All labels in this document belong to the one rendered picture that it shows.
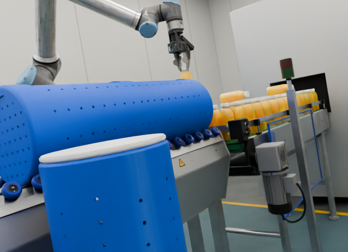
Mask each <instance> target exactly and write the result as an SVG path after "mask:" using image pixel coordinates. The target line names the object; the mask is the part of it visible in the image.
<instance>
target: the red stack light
mask: <svg viewBox="0 0 348 252"><path fill-rule="evenodd" d="M291 67H293V63H292V60H287V61H282V62H280V69H281V70H282V69H286V68H291Z"/></svg>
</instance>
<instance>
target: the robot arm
mask: <svg viewBox="0 0 348 252"><path fill-rule="evenodd" d="M68 1H71V2H73V3H75V4H78V5H80V6H82V7H84V8H87V9H89V10H91V11H94V12H96V13H98V14H100V15H103V16H105V17H107V18H110V19H112V20H114V21H116V22H119V23H122V24H124V25H126V26H128V27H131V28H133V29H134V30H137V31H139V33H140V34H141V36H143V37H144V38H152V37H154V36H155V35H156V33H157V30H158V23H159V22H163V21H166V24H167V31H168V36H169V42H170V43H169V44H167V45H168V51H169V47H170V51H169V53H170V54H174V57H175V60H174V61H173V64H174V65H175V66H177V67H178V69H179V71H180V72H181V71H182V70H181V67H182V63H181V59H182V61H183V62H184V63H186V68H187V70H188V69H189V66H190V59H191V52H190V51H192V50H194V46H193V45H192V44H191V43H190V42H189V41H188V40H187V39H186V38H185V37H184V36H183V35H180V34H182V33H183V30H184V25H183V19H182V12H181V6H180V2H179V0H163V3H162V4H159V5H155V6H150V7H145V8H142V9H141V10H140V12H137V11H135V10H133V9H130V8H128V7H126V6H124V5H122V4H119V3H117V2H115V1H113V0H68ZM34 5H35V39H36V50H35V51H34V52H33V54H32V57H33V64H32V65H29V66H28V67H27V68H25V69H24V71H23V72H22V73H21V74H20V75H19V77H18V78H17V81H16V84H17V85H24V84H25V85H30V86H36V85H55V83H54V80H55V78H56V76H57V74H58V72H59V71H60V69H61V65H62V62H61V59H60V57H59V54H58V53H57V52H56V0H34ZM181 53H183V58H182V57H181V56H180V54H181Z"/></svg>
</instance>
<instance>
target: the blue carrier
mask: <svg viewBox="0 0 348 252"><path fill-rule="evenodd" d="M212 117H213V103H212V99H211V96H210V94H209V92H208V90H207V89H206V88H205V87H204V86H203V85H202V84H201V83H200V82H198V81H196V80H192V79H177V80H164V81H136V82H133V81H112V82H108V83H79V84H64V85H36V86H30V85H25V84H24V85H2V86H0V177H1V178H2V179H3V180H4V181H5V182H6V183H7V182H9V181H15V182H17V183H19V184H20V185H21V187H24V186H28V185H31V184H32V178H33V177H34V176H35V175H36V174H39V168H38V166H39V164H40V163H41V162H40V161H39V158H40V156H43V155H46V154H48V153H52V152H56V151H60V150H64V149H69V148H74V147H79V146H83V145H88V144H94V143H99V142H105V141H110V140H114V139H121V138H127V137H133V136H141V135H148V134H160V133H163V134H164V135H166V138H165V139H166V140H168V141H170V142H171V143H172V144H173V143H174V142H173V139H174V138H175V137H179V138H181V139H182V140H184V136H185V135H186V134H189V135H191V136H192V137H194V133H195V132H200V133H201V134H203V130H204V129H207V128H208V127H209V125H210V123H211V120H212Z"/></svg>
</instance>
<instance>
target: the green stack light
mask: <svg viewBox="0 0 348 252"><path fill-rule="evenodd" d="M281 75H282V79H286V78H293V77H295V75H294V68H293V67H291V68H286V69H282V70H281Z"/></svg>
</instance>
